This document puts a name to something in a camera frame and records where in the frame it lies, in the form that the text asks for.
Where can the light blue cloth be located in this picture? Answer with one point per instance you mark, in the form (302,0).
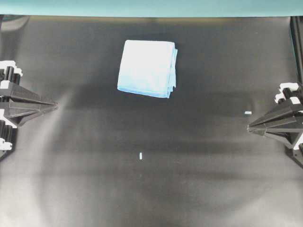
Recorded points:
(148,68)

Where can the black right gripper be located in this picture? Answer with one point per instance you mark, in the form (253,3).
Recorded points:
(284,123)

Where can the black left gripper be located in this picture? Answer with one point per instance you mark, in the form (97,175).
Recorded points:
(16,114)

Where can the black frame post right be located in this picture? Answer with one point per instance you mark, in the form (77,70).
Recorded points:
(296,25)

